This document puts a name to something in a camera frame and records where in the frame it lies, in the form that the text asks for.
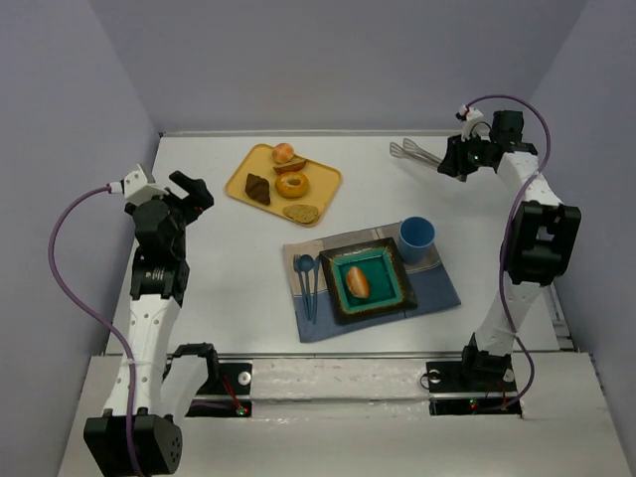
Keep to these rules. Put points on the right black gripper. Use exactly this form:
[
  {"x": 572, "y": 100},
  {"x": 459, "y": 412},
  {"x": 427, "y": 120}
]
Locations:
[{"x": 452, "y": 159}]

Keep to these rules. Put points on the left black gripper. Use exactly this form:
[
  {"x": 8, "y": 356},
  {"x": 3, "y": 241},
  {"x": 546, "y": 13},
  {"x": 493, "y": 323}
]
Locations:
[{"x": 184, "y": 197}]

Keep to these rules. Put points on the metal tongs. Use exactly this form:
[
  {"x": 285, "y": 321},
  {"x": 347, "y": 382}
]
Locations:
[{"x": 408, "y": 149}]

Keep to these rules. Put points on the glazed oval bun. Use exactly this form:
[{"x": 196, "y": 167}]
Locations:
[{"x": 357, "y": 283}]

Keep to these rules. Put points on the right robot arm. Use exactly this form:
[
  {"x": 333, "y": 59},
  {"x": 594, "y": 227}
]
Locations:
[{"x": 536, "y": 248}]

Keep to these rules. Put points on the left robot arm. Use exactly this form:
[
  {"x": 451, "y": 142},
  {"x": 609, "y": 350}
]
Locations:
[{"x": 138, "y": 432}]

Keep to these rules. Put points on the round pink bread roll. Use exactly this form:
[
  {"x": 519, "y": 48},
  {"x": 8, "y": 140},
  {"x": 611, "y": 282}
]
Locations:
[{"x": 282, "y": 153}]

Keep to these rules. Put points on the halved brown bread wedge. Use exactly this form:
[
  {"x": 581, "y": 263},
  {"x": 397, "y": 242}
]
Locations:
[{"x": 295, "y": 164}]

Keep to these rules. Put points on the seeded bread slice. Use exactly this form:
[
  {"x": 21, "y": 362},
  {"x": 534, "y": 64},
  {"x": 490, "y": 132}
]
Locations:
[{"x": 302, "y": 214}]

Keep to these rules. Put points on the chocolate croissant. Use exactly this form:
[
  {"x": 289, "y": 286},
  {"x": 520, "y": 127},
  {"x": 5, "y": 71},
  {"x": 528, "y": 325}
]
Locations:
[{"x": 257, "y": 189}]

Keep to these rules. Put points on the blue plastic cup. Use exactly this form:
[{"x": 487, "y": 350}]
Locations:
[{"x": 415, "y": 236}]

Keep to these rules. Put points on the orange bagel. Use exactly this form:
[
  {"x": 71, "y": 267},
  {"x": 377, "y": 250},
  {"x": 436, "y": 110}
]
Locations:
[{"x": 292, "y": 185}]

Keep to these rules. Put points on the blue beige placemat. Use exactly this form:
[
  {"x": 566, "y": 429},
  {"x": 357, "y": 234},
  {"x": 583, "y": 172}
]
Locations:
[{"x": 431, "y": 283}]

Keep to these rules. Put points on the blue plastic fork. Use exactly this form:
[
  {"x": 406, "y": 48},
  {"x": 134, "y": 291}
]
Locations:
[{"x": 300, "y": 279}]

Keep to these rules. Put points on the yellow tray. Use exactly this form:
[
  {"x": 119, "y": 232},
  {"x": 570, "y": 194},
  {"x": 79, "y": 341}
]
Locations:
[{"x": 324, "y": 183}]

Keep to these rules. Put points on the blue plastic spoon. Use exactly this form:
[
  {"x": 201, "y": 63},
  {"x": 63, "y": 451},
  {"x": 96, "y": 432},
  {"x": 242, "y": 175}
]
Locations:
[{"x": 306, "y": 265}]

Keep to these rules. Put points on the black green square plate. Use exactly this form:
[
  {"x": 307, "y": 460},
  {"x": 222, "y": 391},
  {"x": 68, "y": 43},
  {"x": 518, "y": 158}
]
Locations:
[{"x": 378, "y": 260}]

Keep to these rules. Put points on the blue plastic knife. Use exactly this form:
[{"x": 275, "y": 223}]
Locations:
[{"x": 317, "y": 264}]

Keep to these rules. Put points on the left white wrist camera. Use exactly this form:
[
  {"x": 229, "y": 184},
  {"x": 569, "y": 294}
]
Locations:
[{"x": 139, "y": 186}]

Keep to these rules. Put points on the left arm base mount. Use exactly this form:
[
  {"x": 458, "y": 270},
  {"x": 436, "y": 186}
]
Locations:
[{"x": 219, "y": 389}]

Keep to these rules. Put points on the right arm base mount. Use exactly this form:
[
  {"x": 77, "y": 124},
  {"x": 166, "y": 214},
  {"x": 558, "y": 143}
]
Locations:
[{"x": 457, "y": 392}]

